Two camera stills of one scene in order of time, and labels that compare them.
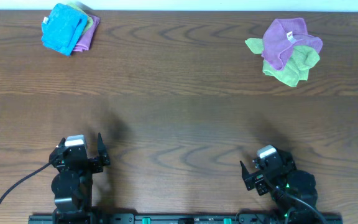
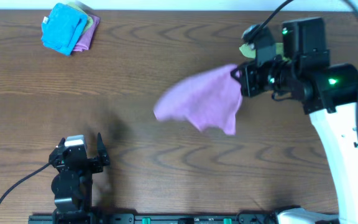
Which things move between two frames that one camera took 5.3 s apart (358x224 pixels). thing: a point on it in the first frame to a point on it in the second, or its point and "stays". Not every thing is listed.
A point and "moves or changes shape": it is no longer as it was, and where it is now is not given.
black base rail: (261, 218) stays
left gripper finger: (62, 142) stays
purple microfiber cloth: (282, 36) moves or changes shape
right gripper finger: (245, 173) to (236, 73)
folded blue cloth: (63, 28) stays
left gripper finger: (100, 144) stays
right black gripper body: (257, 180) to (257, 81)
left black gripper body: (97, 164) stays
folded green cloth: (76, 7) stays
